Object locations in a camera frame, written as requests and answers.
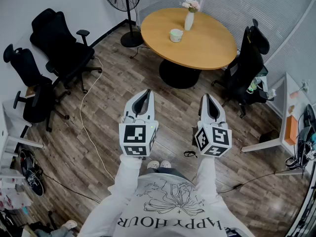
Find person's left forearm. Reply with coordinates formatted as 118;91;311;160
108;154;143;204

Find long black floor cable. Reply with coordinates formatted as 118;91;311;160
217;169;302;195

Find thin black floor cable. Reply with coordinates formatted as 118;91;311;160
41;173;102;204

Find white mug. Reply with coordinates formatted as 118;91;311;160
169;28;184;43

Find orange box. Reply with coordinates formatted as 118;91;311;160
285;115;298;146

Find pink flower bouquet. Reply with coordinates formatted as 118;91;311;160
181;0;201;13

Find black printed board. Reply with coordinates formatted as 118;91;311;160
20;149;45;197

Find person's right forearm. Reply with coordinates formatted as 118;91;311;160
196;156;222;199

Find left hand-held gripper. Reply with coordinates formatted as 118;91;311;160
118;89;159;158

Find large black office chair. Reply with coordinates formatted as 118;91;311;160
29;8;103;94

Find black standing fan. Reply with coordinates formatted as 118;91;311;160
100;0;144;48

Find white ribbed vase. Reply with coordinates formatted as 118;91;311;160
184;11;195;31

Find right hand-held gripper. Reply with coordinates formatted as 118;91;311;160
194;93;233;158

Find white desk with clutter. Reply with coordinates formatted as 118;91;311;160
241;72;316;180

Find black waste bin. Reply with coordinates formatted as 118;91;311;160
259;129;280;143

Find person's white printed sweatshirt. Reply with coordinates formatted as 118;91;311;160
113;173;247;237

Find white floor cable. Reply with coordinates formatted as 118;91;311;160
79;55;116;182

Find person's dark jeans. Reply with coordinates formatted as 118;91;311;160
144;167;193;182

